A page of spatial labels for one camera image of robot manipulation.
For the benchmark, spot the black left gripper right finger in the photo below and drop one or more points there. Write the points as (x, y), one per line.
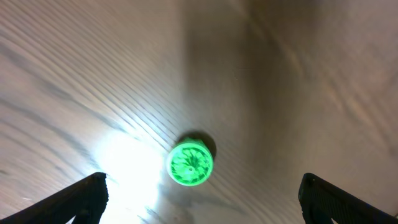
(323, 202)

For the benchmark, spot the green round disc toy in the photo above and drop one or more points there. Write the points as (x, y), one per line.
(190, 163)

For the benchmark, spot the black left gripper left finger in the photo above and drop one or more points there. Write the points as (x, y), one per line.
(82, 202)

